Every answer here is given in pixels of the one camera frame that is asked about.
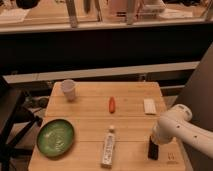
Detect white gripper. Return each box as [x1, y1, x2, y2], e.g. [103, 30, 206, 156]
[151, 129, 173, 145]

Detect black chair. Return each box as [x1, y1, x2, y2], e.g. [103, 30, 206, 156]
[0, 75, 42, 171]

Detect orange carrot toy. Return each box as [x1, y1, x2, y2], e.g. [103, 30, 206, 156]
[109, 97, 116, 113]

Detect green plate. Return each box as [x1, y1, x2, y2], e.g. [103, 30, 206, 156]
[36, 119, 75, 158]

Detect white rectangular block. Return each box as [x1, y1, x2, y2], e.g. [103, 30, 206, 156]
[144, 99, 157, 115]

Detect wooden table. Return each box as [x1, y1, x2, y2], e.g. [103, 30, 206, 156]
[28, 82, 186, 171]

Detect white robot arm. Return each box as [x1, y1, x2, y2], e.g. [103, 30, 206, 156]
[149, 104, 213, 158]

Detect white tube with cap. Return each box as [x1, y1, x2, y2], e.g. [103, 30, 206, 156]
[101, 125, 115, 168]

